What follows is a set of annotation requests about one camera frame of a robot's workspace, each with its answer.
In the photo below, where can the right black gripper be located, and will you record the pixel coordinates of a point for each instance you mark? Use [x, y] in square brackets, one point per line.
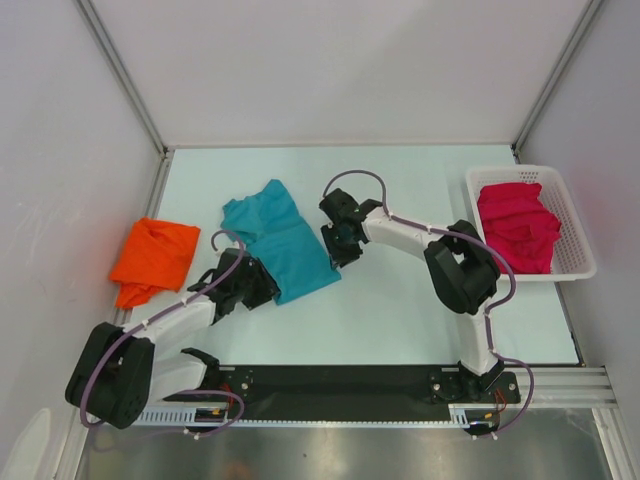
[339, 256]

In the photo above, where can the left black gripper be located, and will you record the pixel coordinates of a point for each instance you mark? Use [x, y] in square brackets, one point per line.
[266, 287]

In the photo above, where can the teal t-shirt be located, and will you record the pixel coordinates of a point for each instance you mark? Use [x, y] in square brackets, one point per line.
[273, 231]

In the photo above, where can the orange t-shirt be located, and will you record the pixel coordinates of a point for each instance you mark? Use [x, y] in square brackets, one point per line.
[156, 257]

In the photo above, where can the white plastic basket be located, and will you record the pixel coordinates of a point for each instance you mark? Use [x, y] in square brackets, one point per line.
[572, 257]

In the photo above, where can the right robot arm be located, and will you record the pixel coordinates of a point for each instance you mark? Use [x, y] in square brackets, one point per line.
[463, 273]

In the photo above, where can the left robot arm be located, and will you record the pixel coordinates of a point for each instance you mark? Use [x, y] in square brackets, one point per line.
[123, 368]

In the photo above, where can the magenta t-shirt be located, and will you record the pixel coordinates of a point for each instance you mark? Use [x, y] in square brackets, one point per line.
[518, 226]

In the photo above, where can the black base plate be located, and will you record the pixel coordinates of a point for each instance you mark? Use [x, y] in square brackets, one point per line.
[350, 392]

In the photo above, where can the white slotted cable duct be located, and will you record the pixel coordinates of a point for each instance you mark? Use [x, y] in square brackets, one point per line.
[191, 418]

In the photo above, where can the aluminium frame rail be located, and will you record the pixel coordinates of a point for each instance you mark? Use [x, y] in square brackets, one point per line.
[539, 388]

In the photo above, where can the left rear frame post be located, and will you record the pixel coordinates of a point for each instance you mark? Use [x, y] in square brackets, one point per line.
[113, 58]

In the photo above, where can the frame post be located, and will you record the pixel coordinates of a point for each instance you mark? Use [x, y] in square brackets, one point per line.
[569, 51]
[113, 58]

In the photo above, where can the right rear frame post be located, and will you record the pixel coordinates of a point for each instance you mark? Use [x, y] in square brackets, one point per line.
[569, 51]

